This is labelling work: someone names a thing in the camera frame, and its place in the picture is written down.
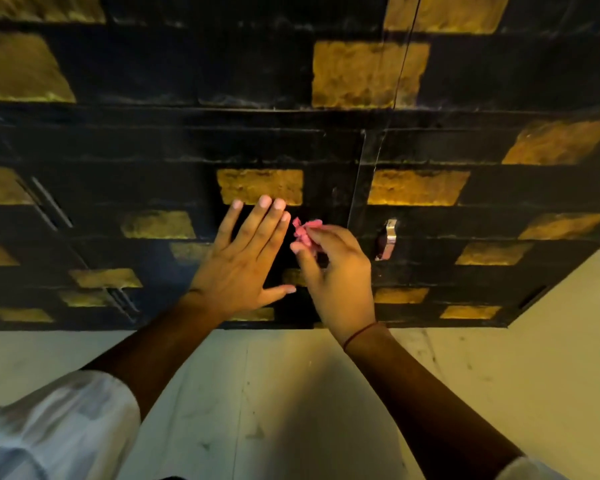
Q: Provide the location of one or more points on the person's left hand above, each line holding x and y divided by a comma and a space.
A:
235, 274

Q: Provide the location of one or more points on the person's right hand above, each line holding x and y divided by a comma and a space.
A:
345, 284

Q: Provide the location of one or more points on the person's left little finger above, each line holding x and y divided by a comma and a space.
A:
230, 224

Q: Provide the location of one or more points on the person's right thumb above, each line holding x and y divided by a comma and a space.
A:
306, 267

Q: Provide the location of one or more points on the person's left middle finger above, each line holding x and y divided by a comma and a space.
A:
270, 227

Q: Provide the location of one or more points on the person's left thumb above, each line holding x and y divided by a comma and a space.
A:
280, 291

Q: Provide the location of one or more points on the pink cloth piece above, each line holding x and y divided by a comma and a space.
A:
302, 232

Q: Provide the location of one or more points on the person's left forearm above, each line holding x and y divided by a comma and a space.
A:
155, 349

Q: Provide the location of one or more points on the person's right forearm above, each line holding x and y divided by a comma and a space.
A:
420, 404

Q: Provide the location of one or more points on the red thread wristband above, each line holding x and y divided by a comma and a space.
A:
360, 334

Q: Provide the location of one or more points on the black and gold wardrobe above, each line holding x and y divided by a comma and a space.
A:
180, 119

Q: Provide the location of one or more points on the white left shirt sleeve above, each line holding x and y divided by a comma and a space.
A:
55, 429

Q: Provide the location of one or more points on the white shirt sleeve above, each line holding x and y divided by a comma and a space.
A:
55, 429
530, 469

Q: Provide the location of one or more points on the white right shirt sleeve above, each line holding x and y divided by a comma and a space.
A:
530, 469

